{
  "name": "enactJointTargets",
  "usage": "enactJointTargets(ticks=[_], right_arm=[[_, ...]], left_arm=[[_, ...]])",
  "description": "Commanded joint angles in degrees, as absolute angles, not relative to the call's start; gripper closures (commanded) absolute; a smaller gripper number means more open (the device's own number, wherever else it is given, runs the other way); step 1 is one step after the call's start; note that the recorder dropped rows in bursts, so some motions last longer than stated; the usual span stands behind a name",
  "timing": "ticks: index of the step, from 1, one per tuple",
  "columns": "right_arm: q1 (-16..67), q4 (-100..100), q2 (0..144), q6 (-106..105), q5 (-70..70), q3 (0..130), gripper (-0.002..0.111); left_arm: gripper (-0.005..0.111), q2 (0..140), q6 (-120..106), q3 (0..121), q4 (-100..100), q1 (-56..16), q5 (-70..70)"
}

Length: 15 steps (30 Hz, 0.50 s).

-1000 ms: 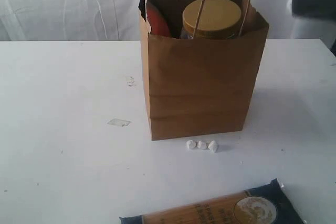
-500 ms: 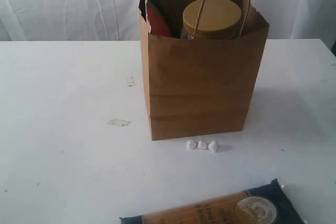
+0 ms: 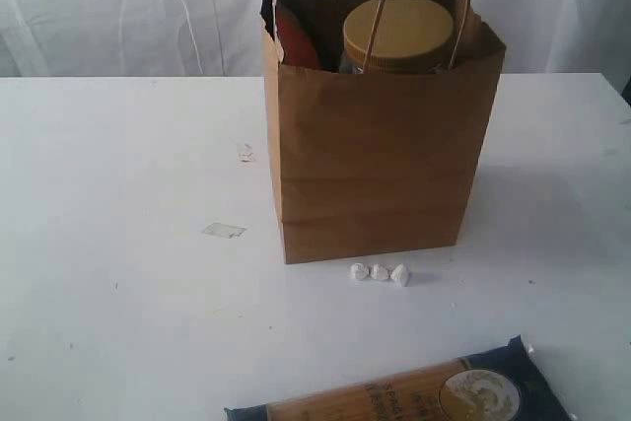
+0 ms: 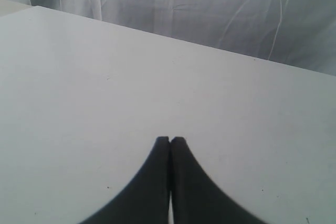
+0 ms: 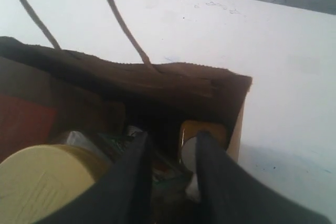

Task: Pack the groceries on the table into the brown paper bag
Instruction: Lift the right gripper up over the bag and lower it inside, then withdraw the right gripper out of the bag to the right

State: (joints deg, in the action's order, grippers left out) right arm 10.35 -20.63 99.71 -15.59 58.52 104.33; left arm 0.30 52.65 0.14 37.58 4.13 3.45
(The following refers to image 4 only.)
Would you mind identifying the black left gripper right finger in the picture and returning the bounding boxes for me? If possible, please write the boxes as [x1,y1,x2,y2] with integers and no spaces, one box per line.
[170,137,264,223]

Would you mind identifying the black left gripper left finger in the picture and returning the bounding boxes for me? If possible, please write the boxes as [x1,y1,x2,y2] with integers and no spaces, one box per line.
[83,136,170,223]

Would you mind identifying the white backdrop curtain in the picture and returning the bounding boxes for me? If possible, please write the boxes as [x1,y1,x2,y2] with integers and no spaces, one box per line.
[8,0,335,75]

